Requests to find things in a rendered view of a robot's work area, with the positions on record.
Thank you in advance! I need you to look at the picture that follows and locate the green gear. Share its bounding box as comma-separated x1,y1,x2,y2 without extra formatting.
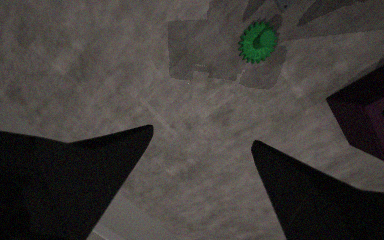
238,21,278,64

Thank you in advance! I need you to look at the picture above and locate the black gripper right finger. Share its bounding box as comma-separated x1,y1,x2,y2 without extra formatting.
251,140,384,240

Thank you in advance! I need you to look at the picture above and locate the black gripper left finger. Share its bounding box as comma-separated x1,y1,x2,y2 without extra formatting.
0,125,153,240

